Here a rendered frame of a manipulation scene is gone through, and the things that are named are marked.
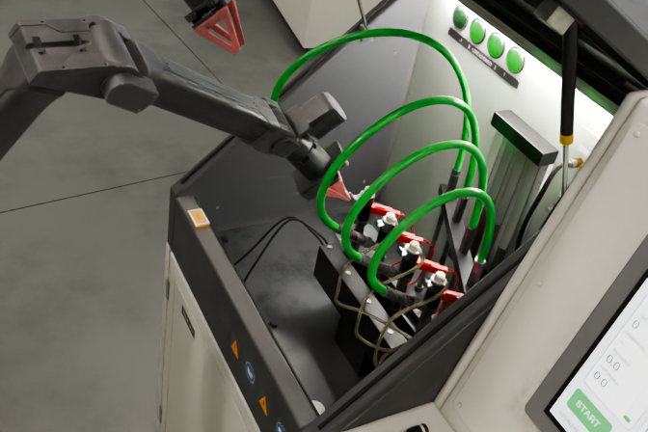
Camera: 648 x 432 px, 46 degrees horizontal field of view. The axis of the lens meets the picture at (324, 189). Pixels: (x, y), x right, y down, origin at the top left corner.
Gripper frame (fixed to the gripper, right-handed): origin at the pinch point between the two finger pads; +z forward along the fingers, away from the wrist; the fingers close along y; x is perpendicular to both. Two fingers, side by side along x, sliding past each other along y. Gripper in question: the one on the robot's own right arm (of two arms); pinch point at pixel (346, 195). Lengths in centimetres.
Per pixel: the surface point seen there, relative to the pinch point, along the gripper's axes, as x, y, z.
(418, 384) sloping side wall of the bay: -35.0, -4.0, 11.3
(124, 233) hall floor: 124, -106, 55
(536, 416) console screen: -49, 10, 13
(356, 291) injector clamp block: -8.8, -9.4, 13.2
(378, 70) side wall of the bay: 35.6, 15.6, 5.9
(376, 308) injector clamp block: -13.2, -7.5, 15.2
